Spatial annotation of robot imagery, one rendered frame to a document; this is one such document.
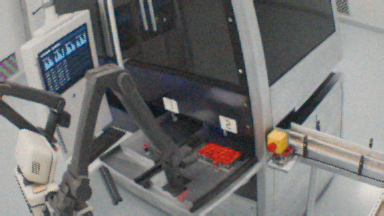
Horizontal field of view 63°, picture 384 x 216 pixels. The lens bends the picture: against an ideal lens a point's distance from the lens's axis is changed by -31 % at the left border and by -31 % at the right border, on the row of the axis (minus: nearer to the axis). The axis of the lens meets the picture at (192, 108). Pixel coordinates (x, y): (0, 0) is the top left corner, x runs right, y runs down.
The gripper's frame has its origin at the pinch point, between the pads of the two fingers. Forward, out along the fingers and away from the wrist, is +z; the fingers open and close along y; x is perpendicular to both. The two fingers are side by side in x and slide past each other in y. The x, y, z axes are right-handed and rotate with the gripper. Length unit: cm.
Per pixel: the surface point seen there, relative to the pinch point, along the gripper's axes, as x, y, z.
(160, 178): 20.1, 7.0, 1.8
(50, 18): 94, 5, -72
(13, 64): 544, 72, 51
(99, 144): 77, 10, 7
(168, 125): 49, 39, 2
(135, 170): 34.6, 4.4, 2.4
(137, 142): 51, 20, 2
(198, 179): 6.5, 15.8, 2.2
